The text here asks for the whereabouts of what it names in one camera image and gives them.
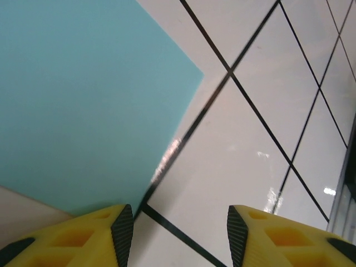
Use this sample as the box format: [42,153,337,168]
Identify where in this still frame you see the teal cloth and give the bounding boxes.
[0,0,205,219]

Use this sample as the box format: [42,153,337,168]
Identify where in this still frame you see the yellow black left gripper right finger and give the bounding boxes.
[227,205,356,267]

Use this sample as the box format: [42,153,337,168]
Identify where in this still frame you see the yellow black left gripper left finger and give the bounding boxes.
[0,204,135,267]

